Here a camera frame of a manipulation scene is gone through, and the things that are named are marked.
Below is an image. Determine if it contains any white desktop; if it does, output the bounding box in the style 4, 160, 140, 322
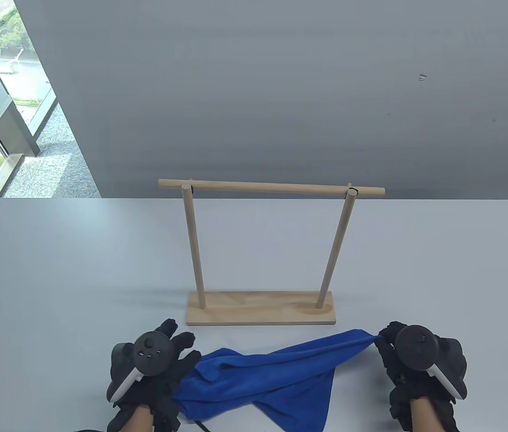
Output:
0, 198, 508, 432

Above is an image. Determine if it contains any blue square towel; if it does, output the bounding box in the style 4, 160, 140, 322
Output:
172, 329, 377, 431

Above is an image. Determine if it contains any wooden desktop rack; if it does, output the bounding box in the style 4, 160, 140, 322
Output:
159, 178, 386, 327

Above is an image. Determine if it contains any black round tracker controller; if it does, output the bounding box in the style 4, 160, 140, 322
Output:
394, 325, 467, 401
109, 332, 174, 402

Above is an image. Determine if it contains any person's right forearm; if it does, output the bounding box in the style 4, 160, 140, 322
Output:
409, 398, 440, 432

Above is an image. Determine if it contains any person's left forearm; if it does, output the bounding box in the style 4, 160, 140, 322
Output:
120, 403, 156, 432

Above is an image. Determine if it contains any person's left hand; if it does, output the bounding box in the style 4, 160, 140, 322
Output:
107, 319, 202, 432

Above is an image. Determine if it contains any person's right hand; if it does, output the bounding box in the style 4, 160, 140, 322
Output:
374, 321, 467, 432

